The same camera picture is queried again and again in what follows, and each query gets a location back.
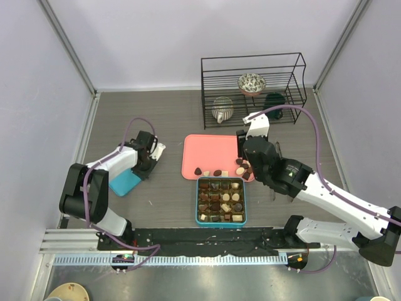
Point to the striped ceramic cup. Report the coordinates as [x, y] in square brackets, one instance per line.
[222, 109]

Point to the blue tin lid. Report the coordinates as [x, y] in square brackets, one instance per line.
[124, 183]

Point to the blue chocolate tin box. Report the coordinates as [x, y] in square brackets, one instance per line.
[220, 202]

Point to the white cable duct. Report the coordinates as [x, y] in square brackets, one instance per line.
[104, 259]

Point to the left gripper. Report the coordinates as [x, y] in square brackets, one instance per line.
[143, 175]

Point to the patterned ceramic bowl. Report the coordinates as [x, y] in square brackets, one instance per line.
[251, 84]

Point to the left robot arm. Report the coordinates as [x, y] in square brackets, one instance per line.
[87, 186]

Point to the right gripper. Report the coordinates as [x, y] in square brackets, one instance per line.
[240, 135]

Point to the gold plastic chocolate insert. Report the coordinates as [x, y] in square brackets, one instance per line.
[220, 201]

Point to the black wire rack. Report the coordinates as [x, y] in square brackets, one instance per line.
[233, 87]

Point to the beige plate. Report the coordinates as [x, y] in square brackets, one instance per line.
[69, 291]

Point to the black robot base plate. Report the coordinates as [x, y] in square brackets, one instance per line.
[211, 242]

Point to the dark green mug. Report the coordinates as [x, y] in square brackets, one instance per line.
[272, 100]

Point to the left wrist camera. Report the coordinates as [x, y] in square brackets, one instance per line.
[157, 152]

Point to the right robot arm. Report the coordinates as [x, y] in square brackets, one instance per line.
[371, 230]

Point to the pink tray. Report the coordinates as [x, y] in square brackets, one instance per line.
[209, 153]

